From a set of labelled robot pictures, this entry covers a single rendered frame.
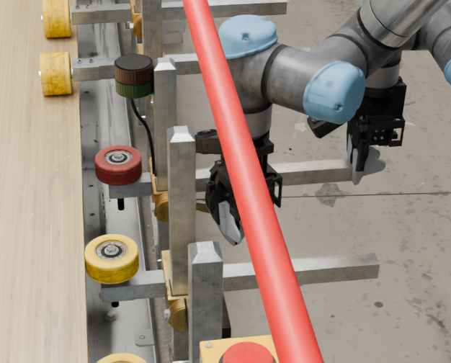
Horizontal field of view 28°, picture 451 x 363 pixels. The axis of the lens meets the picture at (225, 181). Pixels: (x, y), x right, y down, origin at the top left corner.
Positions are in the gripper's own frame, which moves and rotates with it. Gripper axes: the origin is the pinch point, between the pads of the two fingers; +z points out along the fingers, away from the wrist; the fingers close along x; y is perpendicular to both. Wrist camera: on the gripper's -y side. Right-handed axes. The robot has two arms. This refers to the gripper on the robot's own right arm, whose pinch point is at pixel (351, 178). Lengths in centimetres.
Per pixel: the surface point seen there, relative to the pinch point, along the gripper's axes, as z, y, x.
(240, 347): -41, -34, -79
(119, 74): -27.0, -41.1, -5.9
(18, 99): -7, -60, 23
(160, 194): -4.2, -35.4, -6.6
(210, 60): -82, -41, -108
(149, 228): 12.6, -36.8, 5.9
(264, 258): -82, -41, -117
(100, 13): -13, -43, 49
